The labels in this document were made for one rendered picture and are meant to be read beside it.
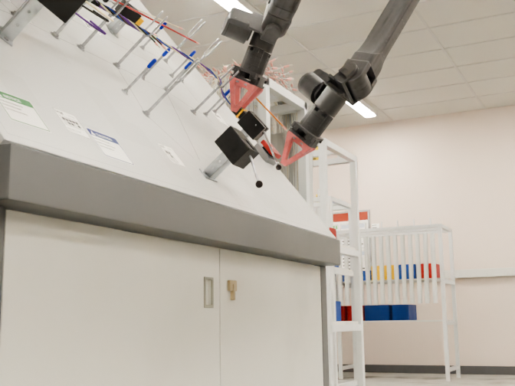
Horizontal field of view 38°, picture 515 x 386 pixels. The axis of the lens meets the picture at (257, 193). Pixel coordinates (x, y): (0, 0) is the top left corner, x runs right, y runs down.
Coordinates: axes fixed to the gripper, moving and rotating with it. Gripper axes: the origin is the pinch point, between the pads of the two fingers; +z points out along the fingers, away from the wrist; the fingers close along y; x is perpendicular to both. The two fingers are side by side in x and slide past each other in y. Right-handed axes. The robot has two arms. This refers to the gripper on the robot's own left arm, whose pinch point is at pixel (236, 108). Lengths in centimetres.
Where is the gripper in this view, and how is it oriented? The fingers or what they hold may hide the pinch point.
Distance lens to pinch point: 175.6
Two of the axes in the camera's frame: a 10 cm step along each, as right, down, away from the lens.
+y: -2.4, 0.3, -9.7
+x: 9.0, 3.9, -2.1
